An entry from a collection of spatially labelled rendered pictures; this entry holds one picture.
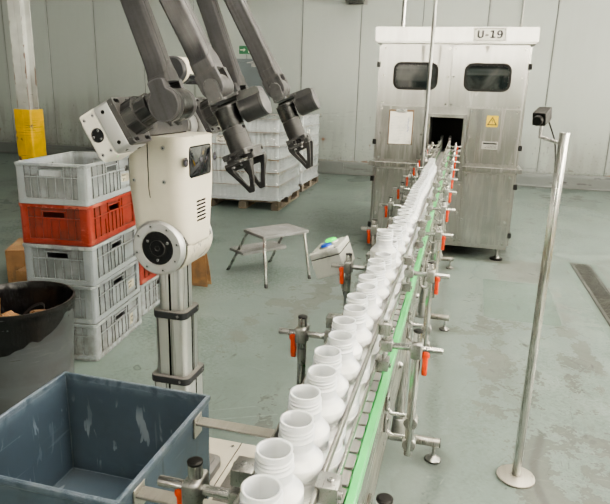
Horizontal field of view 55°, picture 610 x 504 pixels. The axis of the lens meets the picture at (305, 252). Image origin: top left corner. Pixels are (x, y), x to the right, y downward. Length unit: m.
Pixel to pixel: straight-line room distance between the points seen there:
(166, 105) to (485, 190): 4.56
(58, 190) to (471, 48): 3.77
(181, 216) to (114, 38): 11.64
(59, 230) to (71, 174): 0.32
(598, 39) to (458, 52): 5.94
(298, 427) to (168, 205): 1.10
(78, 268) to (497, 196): 3.81
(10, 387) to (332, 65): 9.59
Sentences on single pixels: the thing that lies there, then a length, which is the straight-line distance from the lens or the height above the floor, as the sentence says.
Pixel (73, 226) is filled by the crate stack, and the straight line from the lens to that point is 3.36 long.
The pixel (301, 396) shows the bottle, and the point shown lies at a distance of 0.71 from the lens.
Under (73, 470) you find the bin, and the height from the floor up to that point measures 0.73.
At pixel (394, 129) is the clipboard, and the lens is 5.68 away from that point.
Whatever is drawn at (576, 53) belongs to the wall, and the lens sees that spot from 11.32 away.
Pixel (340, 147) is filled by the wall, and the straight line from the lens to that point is 11.42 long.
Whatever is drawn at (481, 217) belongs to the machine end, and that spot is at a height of 0.42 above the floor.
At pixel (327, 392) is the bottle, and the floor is 1.15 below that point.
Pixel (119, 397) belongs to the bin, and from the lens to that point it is 1.22.
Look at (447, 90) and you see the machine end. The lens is 5.65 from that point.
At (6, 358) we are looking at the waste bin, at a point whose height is 0.46.
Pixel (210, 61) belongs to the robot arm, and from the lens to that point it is 1.39.
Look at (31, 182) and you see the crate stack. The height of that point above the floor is 1.00.
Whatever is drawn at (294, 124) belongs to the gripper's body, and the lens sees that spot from 1.80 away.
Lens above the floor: 1.50
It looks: 15 degrees down
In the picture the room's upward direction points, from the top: 2 degrees clockwise
